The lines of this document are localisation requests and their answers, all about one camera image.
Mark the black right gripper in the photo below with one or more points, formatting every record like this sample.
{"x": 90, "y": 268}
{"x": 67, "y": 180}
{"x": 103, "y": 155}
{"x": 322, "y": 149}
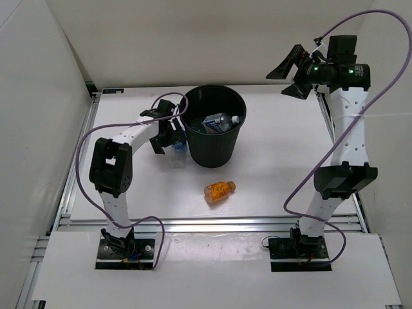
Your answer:
{"x": 281, "y": 71}

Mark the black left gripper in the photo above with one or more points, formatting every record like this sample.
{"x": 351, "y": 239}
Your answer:
{"x": 177, "y": 136}

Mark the clear bottle blue label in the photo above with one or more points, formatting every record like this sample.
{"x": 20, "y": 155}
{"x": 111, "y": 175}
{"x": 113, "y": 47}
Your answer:
{"x": 178, "y": 155}

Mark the clear bottle white orange label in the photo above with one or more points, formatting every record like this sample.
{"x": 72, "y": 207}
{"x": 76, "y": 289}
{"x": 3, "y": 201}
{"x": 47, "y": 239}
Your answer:
{"x": 219, "y": 123}

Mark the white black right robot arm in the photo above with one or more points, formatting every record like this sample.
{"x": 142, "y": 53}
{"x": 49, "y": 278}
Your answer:
{"x": 349, "y": 171}

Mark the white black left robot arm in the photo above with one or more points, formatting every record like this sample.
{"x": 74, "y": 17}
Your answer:
{"x": 111, "y": 170}

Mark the black ribbed plastic bin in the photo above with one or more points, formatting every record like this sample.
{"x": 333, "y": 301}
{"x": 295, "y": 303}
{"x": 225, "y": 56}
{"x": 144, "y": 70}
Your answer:
{"x": 215, "y": 149}

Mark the orange juice bottle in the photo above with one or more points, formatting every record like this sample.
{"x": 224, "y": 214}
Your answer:
{"x": 218, "y": 191}

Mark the white cable tie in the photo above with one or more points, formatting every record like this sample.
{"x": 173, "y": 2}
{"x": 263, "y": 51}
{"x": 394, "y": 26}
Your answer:
{"x": 404, "y": 114}

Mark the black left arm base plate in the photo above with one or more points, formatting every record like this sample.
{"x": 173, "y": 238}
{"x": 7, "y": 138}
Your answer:
{"x": 127, "y": 253}

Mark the aluminium table frame rail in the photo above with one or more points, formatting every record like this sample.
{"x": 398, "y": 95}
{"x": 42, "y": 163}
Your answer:
{"x": 212, "y": 257}

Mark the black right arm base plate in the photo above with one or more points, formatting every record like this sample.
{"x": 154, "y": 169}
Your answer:
{"x": 292, "y": 254}

